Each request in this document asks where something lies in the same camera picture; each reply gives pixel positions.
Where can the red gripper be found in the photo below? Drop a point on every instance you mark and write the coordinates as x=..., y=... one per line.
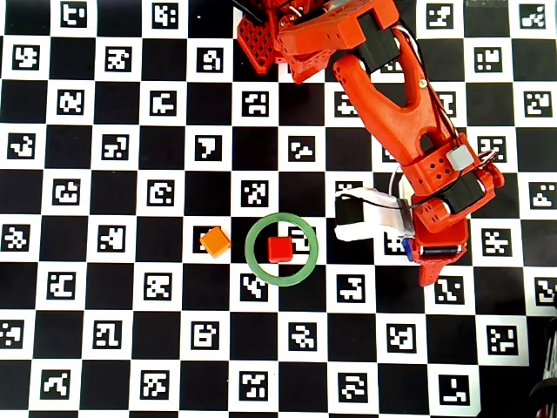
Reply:
x=439, y=251

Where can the blue cube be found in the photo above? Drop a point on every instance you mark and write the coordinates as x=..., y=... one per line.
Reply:
x=407, y=250

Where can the red cube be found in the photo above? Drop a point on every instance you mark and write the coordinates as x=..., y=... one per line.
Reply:
x=279, y=249

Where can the red robot arm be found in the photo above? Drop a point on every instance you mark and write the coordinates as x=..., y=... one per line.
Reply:
x=391, y=113

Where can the orange cube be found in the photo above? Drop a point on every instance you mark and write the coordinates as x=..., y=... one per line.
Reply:
x=215, y=241

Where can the black white marker checkerboard mat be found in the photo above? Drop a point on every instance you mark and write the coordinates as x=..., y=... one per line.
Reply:
x=174, y=348

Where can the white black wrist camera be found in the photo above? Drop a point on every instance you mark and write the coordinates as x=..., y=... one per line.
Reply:
x=352, y=213

